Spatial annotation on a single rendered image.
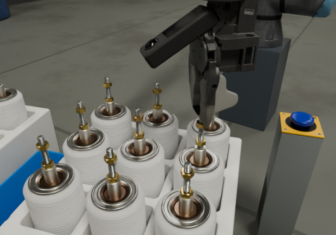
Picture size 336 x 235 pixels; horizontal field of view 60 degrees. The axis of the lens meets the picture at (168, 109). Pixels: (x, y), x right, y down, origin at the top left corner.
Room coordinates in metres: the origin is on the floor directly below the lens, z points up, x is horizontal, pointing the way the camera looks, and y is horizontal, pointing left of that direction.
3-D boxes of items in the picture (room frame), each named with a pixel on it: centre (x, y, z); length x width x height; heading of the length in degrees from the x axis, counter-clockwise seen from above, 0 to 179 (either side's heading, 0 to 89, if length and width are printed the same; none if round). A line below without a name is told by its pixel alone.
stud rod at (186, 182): (0.31, -0.03, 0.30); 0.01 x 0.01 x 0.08
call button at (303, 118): (0.45, -0.24, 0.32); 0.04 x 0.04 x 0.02
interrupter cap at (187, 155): (0.42, -0.06, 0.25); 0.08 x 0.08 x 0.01
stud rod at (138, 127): (0.45, 0.06, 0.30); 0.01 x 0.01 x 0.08
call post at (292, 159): (0.45, -0.24, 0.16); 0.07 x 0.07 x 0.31; 75
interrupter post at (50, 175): (0.37, 0.20, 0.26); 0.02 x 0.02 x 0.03
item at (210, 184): (0.42, -0.06, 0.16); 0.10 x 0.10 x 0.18
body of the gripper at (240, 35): (0.43, -0.08, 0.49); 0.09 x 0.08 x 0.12; 104
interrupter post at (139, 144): (0.45, 0.06, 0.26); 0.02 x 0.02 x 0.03
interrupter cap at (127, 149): (0.45, 0.06, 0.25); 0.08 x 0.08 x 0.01
